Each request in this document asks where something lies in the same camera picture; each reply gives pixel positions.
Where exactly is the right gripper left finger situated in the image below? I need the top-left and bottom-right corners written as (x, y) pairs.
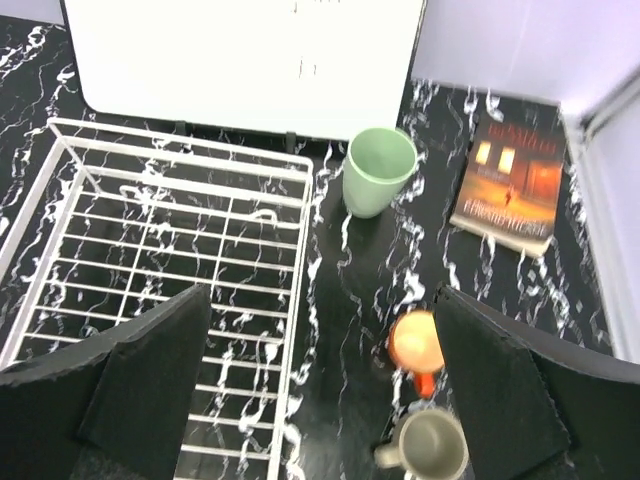
top-left (1, 285), bottom-right (211, 479)

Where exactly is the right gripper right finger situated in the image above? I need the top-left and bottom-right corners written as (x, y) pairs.
top-left (434, 285), bottom-right (639, 479)

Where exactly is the beige mug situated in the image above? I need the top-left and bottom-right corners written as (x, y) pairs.
top-left (373, 407), bottom-right (469, 480)

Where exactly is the orange cup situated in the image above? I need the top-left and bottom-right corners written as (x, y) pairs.
top-left (388, 310), bottom-right (445, 398)

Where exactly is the pale green cup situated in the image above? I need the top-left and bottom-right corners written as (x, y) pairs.
top-left (342, 127), bottom-right (418, 219)

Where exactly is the dark book with lit windows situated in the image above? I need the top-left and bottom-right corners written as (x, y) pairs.
top-left (450, 113), bottom-right (566, 258)

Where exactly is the white whiteboard with red writing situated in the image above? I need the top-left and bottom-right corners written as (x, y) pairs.
top-left (61, 0), bottom-right (425, 140)

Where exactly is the white wire dish rack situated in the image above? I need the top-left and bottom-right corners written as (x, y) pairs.
top-left (1, 117), bottom-right (313, 479)

